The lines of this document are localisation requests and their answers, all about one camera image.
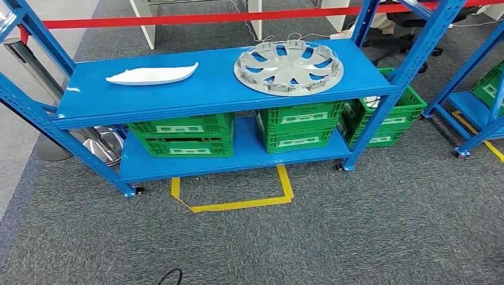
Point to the white curved plastic part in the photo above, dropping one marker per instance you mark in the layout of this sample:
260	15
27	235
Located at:
153	75

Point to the blue metal shelf rack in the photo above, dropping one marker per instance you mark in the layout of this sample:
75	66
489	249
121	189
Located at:
472	110
197	90

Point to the green plastic crate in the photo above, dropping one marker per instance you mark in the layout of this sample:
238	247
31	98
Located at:
141	126
149	147
275	143
388	137
409	106
490	88
271	118

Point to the silver wheel hubcap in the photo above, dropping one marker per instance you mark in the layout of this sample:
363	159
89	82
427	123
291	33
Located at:
289	71

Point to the small white item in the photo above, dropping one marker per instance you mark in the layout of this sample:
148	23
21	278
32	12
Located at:
371	102

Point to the red barrier belt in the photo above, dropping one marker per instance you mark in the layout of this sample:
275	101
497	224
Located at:
197	18

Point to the white desk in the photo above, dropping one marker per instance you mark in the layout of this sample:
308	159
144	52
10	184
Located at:
143	23
334	13

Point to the person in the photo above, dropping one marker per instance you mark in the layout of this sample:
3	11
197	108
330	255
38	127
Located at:
384	23

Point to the black office chair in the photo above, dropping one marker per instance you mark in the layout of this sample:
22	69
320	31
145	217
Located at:
405	43

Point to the black stanchion with grey base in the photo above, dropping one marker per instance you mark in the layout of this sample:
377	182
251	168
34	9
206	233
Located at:
55	151

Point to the chrome stanchion post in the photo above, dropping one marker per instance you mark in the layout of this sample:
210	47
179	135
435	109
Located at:
31	63

